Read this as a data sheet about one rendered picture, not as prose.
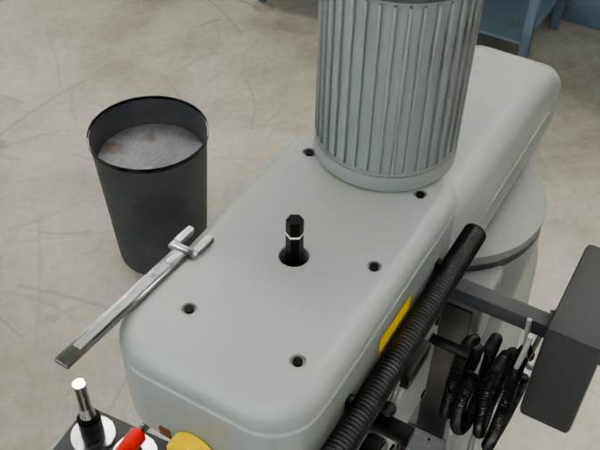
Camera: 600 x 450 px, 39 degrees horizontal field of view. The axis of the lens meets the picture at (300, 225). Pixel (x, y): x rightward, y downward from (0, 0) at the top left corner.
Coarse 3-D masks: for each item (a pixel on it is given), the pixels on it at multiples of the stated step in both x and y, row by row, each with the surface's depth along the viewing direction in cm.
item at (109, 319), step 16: (176, 240) 103; (208, 240) 103; (176, 256) 101; (192, 256) 101; (160, 272) 99; (144, 288) 97; (112, 304) 95; (128, 304) 95; (96, 320) 94; (112, 320) 94; (80, 336) 92; (96, 336) 92; (64, 352) 90; (80, 352) 90
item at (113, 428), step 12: (108, 420) 172; (120, 420) 174; (72, 432) 170; (108, 432) 170; (120, 432) 172; (60, 444) 170; (72, 444) 168; (84, 444) 168; (96, 444) 168; (108, 444) 168; (144, 444) 168; (156, 444) 170
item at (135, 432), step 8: (144, 424) 106; (128, 432) 105; (136, 432) 105; (144, 432) 106; (128, 440) 104; (136, 440) 104; (144, 440) 105; (120, 448) 103; (128, 448) 103; (136, 448) 104
